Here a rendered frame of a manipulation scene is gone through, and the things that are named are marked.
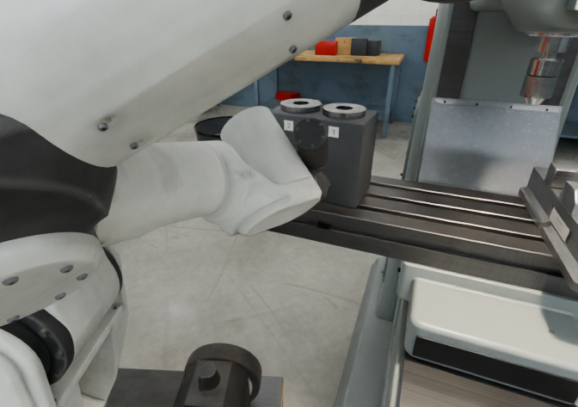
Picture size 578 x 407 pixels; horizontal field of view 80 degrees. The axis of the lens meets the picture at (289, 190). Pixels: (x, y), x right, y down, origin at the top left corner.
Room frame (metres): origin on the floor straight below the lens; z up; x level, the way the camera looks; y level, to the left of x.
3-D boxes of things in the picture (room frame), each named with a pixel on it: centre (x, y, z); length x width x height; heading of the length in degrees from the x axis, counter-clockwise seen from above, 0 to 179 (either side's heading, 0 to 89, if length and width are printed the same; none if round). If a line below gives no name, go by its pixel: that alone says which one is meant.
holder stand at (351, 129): (0.74, -0.07, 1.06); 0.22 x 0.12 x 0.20; 64
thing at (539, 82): (0.62, -0.43, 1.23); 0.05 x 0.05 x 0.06
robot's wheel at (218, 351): (0.58, 0.17, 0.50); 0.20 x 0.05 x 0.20; 87
